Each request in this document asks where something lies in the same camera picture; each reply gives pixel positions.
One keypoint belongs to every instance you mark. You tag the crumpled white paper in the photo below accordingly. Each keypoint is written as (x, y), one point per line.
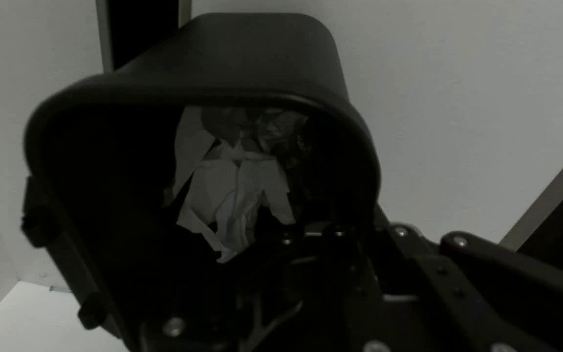
(232, 195)

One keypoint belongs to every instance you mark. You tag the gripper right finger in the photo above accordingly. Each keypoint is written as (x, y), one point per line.
(482, 293)

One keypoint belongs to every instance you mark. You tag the black plastic bin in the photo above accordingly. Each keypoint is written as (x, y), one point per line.
(242, 63)

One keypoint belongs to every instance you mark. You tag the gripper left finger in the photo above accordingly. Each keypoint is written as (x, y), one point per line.
(262, 303)

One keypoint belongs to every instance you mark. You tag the crumpled grey plastic wrap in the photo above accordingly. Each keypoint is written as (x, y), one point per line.
(267, 129)

